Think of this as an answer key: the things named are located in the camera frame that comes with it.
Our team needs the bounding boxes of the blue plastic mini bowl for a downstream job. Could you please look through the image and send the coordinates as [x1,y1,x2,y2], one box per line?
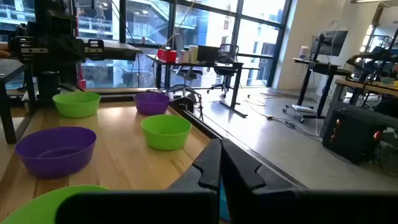
[219,180,231,222]

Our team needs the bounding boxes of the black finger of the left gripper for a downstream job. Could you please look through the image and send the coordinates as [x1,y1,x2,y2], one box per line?
[54,42,65,65]
[63,42,75,65]

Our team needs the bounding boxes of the purple plastic mini bowl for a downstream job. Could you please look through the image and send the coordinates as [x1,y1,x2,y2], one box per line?
[133,91,171,116]
[14,126,98,180]

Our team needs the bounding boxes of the black wire floor fan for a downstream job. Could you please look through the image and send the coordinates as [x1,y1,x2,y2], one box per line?
[164,83,205,122]

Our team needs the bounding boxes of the distant wooden robot table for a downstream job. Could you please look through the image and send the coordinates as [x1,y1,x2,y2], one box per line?
[334,77,398,106]

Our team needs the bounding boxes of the green plastic mini bowl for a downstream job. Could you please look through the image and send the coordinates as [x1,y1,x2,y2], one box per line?
[141,114,193,152]
[0,184,109,224]
[52,91,101,119]

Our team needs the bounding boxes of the black computer case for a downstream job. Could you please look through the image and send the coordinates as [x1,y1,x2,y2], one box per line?
[322,100,398,166]

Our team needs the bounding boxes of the black standing desk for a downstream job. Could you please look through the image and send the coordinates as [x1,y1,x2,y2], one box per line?
[282,57,354,124]

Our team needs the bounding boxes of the red box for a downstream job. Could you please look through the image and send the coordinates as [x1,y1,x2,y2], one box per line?
[157,48,178,63]

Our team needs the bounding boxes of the black office chair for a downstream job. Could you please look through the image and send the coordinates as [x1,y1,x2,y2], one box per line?
[206,43,241,98]

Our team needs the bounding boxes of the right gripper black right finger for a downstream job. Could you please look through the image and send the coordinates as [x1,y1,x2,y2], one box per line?
[220,138,398,224]

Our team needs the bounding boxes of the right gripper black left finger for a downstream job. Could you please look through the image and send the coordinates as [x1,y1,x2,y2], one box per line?
[55,138,222,224]

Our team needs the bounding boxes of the black office desk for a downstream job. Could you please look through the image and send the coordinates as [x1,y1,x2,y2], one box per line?
[146,53,261,119]

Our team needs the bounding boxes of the white bottle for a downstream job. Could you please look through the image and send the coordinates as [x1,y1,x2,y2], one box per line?
[298,45,310,60]

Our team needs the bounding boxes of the black laptop screen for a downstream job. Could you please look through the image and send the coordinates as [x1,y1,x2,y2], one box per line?
[197,45,220,65]

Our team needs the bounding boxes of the dark monitor on stand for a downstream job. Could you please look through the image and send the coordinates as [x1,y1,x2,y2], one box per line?
[310,30,349,57]

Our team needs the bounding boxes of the white paper roll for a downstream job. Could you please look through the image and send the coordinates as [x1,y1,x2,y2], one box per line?
[188,45,199,64]

